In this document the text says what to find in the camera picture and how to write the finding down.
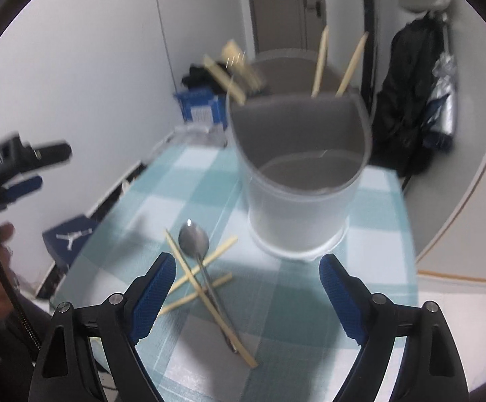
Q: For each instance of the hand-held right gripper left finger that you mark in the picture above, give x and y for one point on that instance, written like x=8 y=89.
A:
x=155 y=293

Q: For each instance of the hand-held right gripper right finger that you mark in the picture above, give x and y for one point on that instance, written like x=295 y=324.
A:
x=341 y=297

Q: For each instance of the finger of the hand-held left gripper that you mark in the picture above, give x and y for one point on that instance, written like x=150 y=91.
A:
x=23 y=187
x=50 y=153

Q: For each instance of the metal spoon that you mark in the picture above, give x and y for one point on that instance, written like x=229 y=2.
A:
x=192 y=238

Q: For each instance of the white utensil holder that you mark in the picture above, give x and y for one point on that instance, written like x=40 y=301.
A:
x=293 y=217

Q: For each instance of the teal checkered tablecloth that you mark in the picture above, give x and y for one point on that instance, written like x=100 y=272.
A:
x=301 y=301

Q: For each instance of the dark blue shoe box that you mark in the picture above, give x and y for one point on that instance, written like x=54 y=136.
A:
x=69 y=238

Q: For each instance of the grey plastic bag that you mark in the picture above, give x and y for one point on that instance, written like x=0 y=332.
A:
x=197 y=134

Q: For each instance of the blue printed box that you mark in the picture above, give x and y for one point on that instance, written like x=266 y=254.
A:
x=197 y=106

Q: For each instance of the black backpack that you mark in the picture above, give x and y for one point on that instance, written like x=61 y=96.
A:
x=406 y=92

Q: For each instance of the black metal stand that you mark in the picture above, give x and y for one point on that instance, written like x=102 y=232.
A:
x=368 y=42

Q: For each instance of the grey door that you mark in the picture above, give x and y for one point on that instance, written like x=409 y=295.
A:
x=276 y=8

